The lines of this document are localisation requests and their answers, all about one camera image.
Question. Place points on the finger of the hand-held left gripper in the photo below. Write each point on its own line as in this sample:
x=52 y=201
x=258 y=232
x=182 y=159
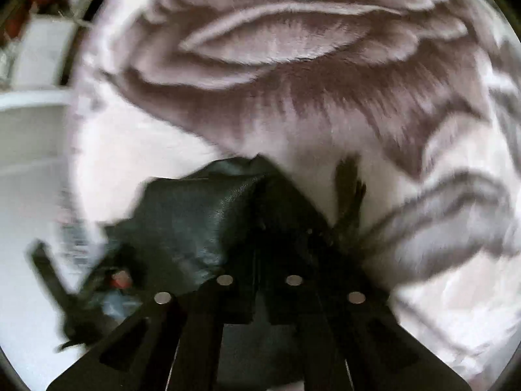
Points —
x=53 y=273

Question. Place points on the black leather jacket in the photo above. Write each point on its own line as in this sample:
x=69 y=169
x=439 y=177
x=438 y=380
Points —
x=183 y=220

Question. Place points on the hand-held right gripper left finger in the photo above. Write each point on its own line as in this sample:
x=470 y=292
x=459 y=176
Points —
x=195 y=334

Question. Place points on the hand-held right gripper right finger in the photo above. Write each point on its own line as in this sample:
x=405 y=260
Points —
x=329 y=334

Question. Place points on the floral plush blanket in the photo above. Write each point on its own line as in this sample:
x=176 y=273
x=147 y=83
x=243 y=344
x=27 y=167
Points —
x=285 y=89

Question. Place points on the white wardrobe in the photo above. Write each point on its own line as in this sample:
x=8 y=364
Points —
x=44 y=53

